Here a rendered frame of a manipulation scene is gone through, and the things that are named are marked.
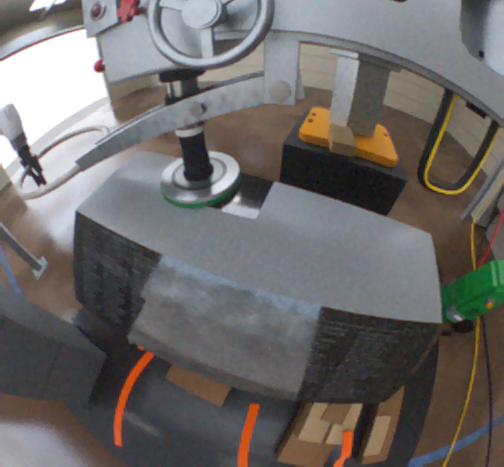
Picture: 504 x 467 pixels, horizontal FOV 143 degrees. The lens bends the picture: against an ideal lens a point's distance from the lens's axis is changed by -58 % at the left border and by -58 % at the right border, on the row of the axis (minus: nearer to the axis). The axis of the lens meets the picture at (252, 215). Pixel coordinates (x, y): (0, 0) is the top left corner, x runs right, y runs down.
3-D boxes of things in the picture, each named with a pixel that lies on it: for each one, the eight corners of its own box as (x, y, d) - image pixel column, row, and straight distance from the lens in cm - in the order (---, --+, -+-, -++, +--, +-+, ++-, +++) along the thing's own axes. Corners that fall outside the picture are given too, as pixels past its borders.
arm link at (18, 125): (27, 128, 107) (22, 128, 120) (16, 97, 106) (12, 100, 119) (8, 144, 106) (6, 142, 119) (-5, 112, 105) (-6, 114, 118)
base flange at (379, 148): (312, 111, 141) (313, 105, 139) (383, 131, 144) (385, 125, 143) (296, 140, 95) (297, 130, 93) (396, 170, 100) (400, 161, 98)
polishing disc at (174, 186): (157, 168, 63) (156, 165, 63) (222, 148, 65) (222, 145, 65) (167, 215, 46) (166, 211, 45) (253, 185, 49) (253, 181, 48)
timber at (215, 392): (173, 376, 122) (164, 377, 111) (182, 359, 120) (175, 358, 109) (224, 402, 117) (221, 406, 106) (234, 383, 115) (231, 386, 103)
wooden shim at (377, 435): (374, 416, 130) (376, 416, 128) (389, 414, 135) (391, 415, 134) (362, 455, 136) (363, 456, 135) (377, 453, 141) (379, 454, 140)
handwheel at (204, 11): (278, 63, 33) (279, -27, 35) (272, 71, 23) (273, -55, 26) (184, 67, 37) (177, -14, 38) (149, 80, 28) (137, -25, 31)
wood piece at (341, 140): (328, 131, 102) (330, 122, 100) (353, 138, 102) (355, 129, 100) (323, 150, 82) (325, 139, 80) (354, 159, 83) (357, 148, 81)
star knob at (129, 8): (154, 17, 35) (152, -5, 36) (136, 17, 32) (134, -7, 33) (134, 24, 37) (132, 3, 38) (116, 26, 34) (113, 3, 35)
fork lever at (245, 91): (301, 82, 50) (296, 62, 49) (306, 104, 31) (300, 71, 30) (108, 147, 85) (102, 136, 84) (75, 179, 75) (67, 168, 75)
